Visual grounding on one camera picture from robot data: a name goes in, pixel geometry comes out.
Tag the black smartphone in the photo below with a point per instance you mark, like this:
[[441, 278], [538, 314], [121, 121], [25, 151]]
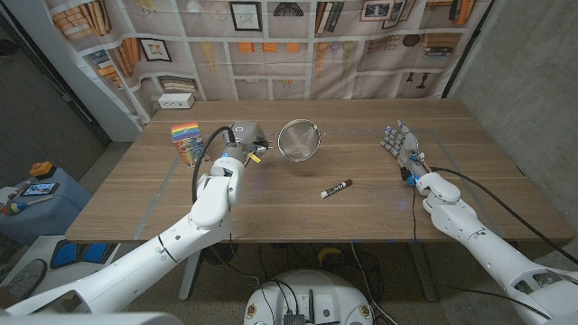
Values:
[[40, 188]]

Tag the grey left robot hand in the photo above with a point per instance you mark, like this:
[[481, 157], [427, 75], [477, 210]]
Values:
[[246, 135]]

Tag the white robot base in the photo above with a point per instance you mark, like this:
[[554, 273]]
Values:
[[311, 293]]

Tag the orange and black block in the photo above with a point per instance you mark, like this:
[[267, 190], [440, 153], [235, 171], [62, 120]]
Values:
[[42, 170]]

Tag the grey sneaker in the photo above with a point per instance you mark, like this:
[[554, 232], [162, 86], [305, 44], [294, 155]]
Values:
[[25, 277]]

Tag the rainbow marker box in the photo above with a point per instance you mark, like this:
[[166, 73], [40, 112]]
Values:
[[185, 142]]

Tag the black backdrop stand pole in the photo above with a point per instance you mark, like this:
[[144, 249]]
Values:
[[467, 47]]

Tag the white robot torso cover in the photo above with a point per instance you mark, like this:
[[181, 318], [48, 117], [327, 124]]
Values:
[[90, 319]]

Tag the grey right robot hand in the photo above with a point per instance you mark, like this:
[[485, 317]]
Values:
[[408, 145]]

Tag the white table leg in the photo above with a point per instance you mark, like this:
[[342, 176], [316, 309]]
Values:
[[189, 275]]

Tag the printed bookshelf backdrop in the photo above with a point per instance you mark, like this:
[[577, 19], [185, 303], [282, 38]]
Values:
[[293, 63]]

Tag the black round fan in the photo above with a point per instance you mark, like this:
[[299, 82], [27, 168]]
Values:
[[223, 255]]

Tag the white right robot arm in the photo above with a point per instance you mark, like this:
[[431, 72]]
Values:
[[474, 234]]

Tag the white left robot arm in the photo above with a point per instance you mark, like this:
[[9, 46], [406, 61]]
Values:
[[198, 225]]

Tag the white power outlet box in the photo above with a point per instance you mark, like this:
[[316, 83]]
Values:
[[176, 101]]

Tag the grey table leg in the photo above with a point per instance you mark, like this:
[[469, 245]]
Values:
[[422, 271]]

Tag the brown marker white cap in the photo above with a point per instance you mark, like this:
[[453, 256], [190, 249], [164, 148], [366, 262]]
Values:
[[336, 188]]

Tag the yellow object under table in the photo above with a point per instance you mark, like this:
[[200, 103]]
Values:
[[329, 253]]

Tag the blue storage box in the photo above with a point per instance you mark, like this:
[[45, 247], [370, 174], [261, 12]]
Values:
[[49, 216]]

